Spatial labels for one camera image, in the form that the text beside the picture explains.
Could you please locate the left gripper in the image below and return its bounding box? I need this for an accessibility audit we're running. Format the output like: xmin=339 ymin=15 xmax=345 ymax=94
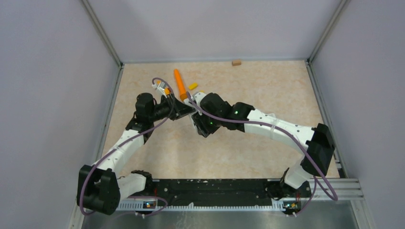
xmin=149 ymin=93 xmax=196 ymax=122

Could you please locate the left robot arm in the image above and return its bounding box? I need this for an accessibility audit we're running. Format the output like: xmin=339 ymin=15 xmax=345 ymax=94
xmin=76 ymin=93 xmax=196 ymax=216

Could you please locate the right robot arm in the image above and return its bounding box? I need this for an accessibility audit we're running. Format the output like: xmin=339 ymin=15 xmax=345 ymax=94
xmin=183 ymin=93 xmax=335 ymax=197

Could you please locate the orange toy microphone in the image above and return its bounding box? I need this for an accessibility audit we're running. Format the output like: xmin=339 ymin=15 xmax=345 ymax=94
xmin=173 ymin=69 xmax=187 ymax=101

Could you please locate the yellow block upper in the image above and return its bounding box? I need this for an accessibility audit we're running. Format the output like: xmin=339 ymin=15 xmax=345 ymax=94
xmin=188 ymin=83 xmax=199 ymax=91

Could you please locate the brown wooden block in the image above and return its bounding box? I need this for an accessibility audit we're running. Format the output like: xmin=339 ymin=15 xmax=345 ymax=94
xmin=232 ymin=60 xmax=242 ymax=66

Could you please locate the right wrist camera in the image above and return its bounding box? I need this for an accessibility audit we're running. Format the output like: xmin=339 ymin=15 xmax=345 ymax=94
xmin=192 ymin=92 xmax=206 ymax=106

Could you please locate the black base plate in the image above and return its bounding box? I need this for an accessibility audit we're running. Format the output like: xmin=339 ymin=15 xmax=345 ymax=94
xmin=138 ymin=179 xmax=311 ymax=207

